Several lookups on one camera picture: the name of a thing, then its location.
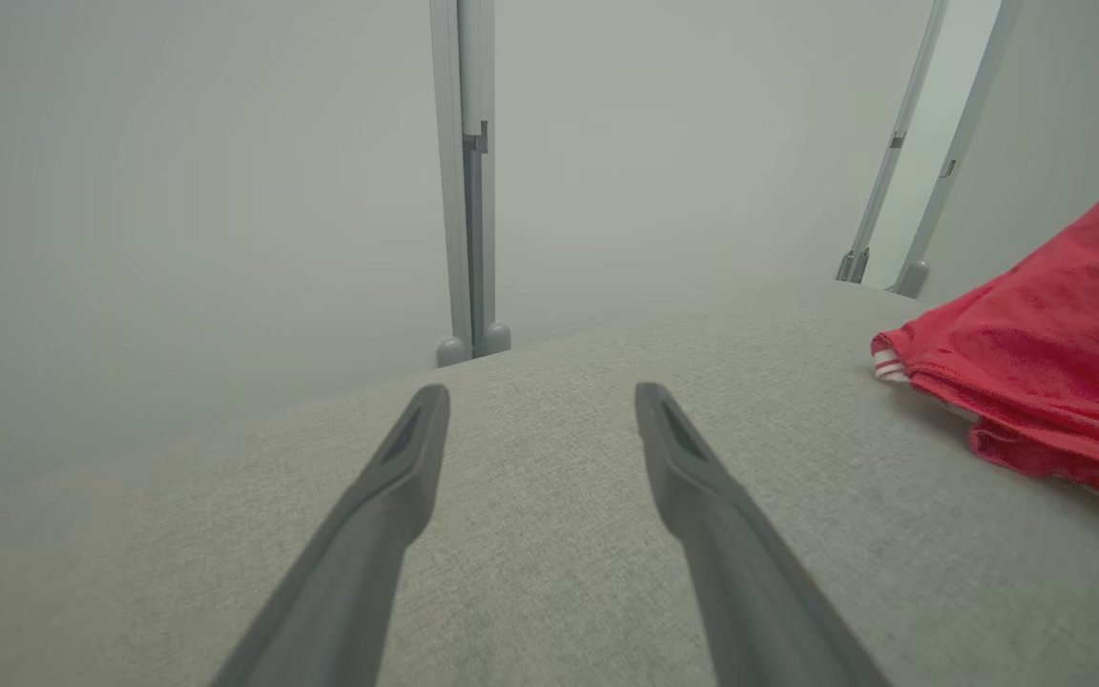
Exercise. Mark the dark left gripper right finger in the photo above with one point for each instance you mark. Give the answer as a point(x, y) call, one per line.
point(750, 611)

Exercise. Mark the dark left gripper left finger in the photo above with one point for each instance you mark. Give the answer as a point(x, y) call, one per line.
point(340, 601)

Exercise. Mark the red shorts with white stripes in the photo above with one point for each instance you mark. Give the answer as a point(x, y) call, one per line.
point(1055, 363)

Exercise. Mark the grey double partition post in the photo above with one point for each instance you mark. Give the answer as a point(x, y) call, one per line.
point(454, 191)

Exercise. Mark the grey slanted partition post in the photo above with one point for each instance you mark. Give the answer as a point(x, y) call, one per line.
point(896, 143)
point(964, 143)

